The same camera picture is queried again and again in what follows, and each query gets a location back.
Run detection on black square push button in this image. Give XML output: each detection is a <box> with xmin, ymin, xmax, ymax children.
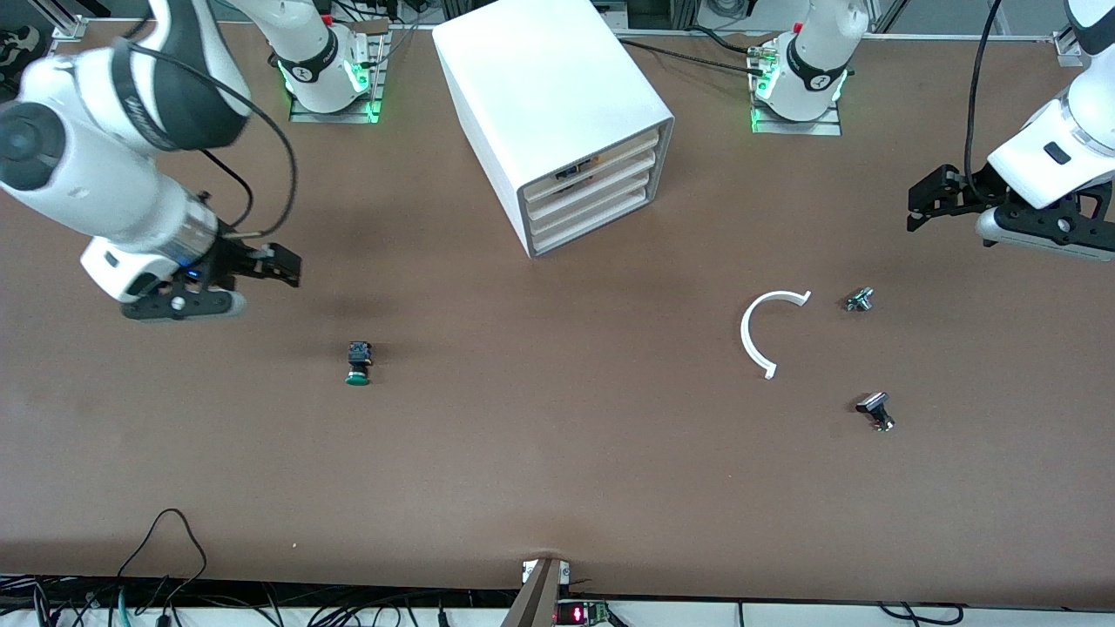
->
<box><xmin>855</xmin><ymin>392</ymin><xmax>896</xmax><ymax>434</ymax></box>

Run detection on white curved plastic clip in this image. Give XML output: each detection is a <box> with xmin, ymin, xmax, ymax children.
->
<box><xmin>740</xmin><ymin>290</ymin><xmax>813</xmax><ymax>381</ymax></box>

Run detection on black grey floor object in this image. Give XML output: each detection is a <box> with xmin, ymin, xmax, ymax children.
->
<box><xmin>0</xmin><ymin>26</ymin><xmax>41</xmax><ymax>84</ymax></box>

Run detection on red display circuit board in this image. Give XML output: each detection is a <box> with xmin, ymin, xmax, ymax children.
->
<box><xmin>554</xmin><ymin>599</ymin><xmax>612</xmax><ymax>627</ymax></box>

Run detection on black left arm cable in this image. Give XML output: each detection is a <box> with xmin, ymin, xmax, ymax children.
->
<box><xmin>963</xmin><ymin>0</ymin><xmax>1003</xmax><ymax>203</ymax></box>

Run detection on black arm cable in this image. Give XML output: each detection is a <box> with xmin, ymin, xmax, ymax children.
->
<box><xmin>963</xmin><ymin>0</ymin><xmax>1003</xmax><ymax>203</ymax></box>
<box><xmin>113</xmin><ymin>39</ymin><xmax>299</xmax><ymax>240</ymax></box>

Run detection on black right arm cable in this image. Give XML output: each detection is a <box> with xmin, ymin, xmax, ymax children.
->
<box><xmin>113</xmin><ymin>39</ymin><xmax>299</xmax><ymax>240</ymax></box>

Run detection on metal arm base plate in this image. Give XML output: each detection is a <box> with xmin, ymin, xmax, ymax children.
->
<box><xmin>289</xmin><ymin>17</ymin><xmax>389</xmax><ymax>125</ymax></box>
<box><xmin>751</xmin><ymin>35</ymin><xmax>843</xmax><ymax>137</ymax></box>

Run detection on black looped cable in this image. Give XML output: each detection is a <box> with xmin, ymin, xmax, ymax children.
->
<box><xmin>116</xmin><ymin>509</ymin><xmax>208</xmax><ymax>602</ymax></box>

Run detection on black base cable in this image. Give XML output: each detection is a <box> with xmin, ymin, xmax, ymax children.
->
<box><xmin>686</xmin><ymin>24</ymin><xmax>778</xmax><ymax>55</ymax></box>
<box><xmin>618</xmin><ymin>39</ymin><xmax>769</xmax><ymax>78</ymax></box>

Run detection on black cable bundle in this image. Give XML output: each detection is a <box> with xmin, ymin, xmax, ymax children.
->
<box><xmin>0</xmin><ymin>570</ymin><xmax>524</xmax><ymax>627</ymax></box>

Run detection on brown camera mount post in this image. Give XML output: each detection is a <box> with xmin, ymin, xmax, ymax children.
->
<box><xmin>503</xmin><ymin>558</ymin><xmax>564</xmax><ymax>627</ymax></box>

